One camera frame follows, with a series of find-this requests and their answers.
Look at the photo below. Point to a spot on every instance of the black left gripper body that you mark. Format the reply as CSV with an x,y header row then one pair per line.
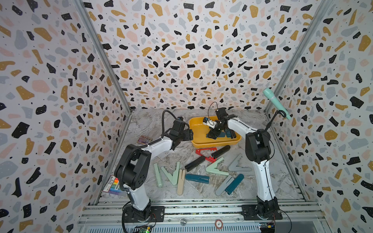
x,y
188,136

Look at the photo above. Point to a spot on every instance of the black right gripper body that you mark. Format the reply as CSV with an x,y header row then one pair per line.
x,y
219,128

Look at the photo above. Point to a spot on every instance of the black pruning pliers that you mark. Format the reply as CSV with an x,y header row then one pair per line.
x,y
195,163
220,152
233,134

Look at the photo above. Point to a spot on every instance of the beige pruning pliers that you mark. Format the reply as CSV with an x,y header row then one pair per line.
x,y
181,181

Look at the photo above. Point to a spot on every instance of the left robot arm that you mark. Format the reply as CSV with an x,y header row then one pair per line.
x,y
133,166

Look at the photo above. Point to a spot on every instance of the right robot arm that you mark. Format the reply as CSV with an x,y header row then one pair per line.
x,y
257,149

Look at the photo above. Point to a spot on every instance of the yellow plastic storage box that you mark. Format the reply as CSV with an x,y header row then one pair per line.
x,y
200,139

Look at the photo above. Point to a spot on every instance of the colourful card box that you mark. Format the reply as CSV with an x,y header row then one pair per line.
x,y
144,140

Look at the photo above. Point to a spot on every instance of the red pruning pliers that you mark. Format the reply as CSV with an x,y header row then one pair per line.
x,y
206,152

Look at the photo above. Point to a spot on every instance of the grey open pruning pliers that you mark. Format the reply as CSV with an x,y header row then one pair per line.
x,y
235,167

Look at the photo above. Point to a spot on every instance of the mint open pruning pliers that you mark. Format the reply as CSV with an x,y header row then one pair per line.
x,y
213,168

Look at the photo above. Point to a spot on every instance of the mint V pruning pliers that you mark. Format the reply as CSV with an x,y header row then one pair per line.
x,y
173,178

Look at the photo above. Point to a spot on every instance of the grey pruning pliers lower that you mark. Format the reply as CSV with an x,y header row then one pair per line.
x,y
229,179

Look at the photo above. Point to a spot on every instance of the mint green microphone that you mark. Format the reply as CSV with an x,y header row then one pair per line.
x,y
274,100

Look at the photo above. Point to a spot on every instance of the rainbow marker pack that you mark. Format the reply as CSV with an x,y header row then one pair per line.
x,y
112,186

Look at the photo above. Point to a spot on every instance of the aluminium frame rail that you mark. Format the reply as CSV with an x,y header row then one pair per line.
x,y
197,216

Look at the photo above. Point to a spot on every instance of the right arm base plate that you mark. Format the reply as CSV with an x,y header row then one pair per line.
x,y
261,212

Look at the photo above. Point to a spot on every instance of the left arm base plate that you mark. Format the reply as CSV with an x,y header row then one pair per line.
x,y
149,214

